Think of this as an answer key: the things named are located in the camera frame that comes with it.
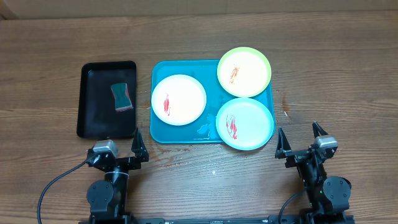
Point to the green and pink sponge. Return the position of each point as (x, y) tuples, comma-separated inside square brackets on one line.
[(122, 99)]

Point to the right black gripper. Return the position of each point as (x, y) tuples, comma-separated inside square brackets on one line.
[(298, 157)]

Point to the yellow-green plate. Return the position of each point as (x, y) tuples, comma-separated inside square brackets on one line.
[(244, 72)]

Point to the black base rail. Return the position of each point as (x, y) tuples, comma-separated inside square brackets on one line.
[(272, 219)]

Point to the teal plastic tray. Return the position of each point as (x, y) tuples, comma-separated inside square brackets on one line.
[(203, 129)]

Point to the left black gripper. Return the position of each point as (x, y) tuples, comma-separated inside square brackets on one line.
[(140, 155)]

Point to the white plate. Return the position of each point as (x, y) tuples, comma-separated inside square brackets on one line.
[(178, 100)]

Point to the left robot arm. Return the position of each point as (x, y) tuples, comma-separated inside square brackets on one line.
[(107, 197)]

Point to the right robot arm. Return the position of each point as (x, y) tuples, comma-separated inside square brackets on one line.
[(328, 196)]

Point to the black plastic tray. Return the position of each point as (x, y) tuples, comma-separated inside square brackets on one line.
[(97, 117)]

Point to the light blue plate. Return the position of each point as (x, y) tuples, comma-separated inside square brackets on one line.
[(244, 124)]

